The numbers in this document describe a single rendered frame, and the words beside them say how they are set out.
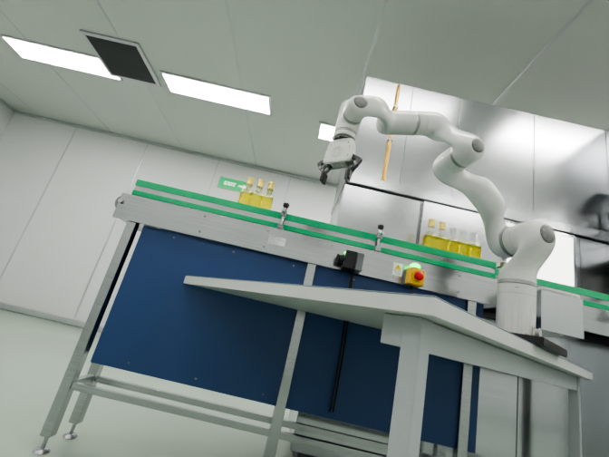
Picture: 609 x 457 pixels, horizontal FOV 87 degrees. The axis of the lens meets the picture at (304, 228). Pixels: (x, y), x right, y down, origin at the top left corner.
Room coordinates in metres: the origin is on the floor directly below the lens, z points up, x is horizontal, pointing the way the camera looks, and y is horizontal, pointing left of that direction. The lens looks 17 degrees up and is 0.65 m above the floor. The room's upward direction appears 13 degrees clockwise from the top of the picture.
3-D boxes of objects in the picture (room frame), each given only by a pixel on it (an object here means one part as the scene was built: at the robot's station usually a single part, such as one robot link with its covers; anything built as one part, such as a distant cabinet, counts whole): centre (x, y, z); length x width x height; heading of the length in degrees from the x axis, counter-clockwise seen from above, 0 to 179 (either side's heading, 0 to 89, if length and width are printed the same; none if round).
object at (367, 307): (1.65, -0.39, 0.73); 1.58 x 1.52 x 0.04; 129
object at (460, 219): (1.70, -1.09, 1.32); 0.90 x 0.03 x 0.34; 90
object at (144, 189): (1.44, -0.05, 1.10); 1.75 x 0.01 x 0.08; 90
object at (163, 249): (1.52, -0.08, 0.84); 1.59 x 0.18 x 0.18; 90
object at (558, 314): (1.37, -1.06, 0.92); 0.27 x 0.17 x 0.15; 0
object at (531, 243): (1.10, -0.81, 1.08); 0.19 x 0.12 x 0.24; 10
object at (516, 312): (1.13, -0.81, 0.87); 0.19 x 0.19 x 0.18
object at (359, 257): (1.38, -0.24, 0.96); 0.08 x 0.08 x 0.08; 0
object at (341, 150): (0.98, -0.06, 1.24); 0.10 x 0.07 x 0.11; 55
